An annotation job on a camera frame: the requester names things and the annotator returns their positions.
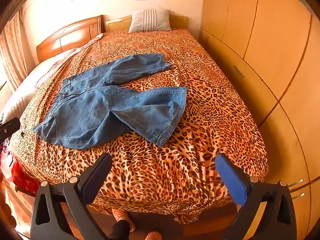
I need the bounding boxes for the patterned beige curtain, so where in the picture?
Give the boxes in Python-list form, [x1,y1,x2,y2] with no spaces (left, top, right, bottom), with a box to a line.
[0,12,28,93]

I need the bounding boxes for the light wooden headboard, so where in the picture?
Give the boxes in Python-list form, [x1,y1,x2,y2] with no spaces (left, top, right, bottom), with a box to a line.
[104,15,188,33]

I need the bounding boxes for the red printed cloth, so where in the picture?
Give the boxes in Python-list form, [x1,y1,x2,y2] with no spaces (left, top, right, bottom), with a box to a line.
[0,140,40,198]

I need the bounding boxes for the curved wooden headboard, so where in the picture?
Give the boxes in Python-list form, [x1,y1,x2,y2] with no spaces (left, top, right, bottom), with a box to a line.
[36,15,105,64]

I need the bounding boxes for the person's leg in black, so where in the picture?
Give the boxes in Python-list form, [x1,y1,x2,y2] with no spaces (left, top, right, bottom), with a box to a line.
[107,219,132,240]

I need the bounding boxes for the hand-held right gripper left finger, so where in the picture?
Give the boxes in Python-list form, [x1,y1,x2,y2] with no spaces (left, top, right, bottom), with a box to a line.
[30,152,113,240]

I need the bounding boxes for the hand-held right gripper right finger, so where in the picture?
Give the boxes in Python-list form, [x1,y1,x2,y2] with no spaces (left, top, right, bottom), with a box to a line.
[214,152,298,240]

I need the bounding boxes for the orange polka dot slipper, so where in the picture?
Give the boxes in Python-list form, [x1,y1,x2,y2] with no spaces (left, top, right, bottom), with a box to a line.
[144,231,163,240]
[111,208,135,232]

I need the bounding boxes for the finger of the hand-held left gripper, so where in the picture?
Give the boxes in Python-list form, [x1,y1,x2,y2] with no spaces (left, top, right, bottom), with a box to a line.
[0,117,21,142]

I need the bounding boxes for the leopard print blanket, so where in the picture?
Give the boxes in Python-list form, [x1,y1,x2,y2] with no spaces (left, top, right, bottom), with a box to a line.
[9,27,269,224]

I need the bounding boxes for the blue denim pants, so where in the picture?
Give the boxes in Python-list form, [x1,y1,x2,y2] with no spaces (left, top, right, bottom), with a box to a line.
[32,53,188,150]

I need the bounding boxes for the grey striped pillow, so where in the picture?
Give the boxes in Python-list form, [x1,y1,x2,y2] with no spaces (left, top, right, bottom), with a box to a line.
[128,9,172,32]

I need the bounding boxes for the wooden wardrobe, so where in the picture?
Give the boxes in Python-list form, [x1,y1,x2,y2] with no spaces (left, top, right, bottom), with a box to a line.
[199,0,320,240]

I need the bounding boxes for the white floral quilt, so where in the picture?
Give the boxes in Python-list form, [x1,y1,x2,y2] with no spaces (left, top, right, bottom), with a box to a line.
[0,34,104,125]

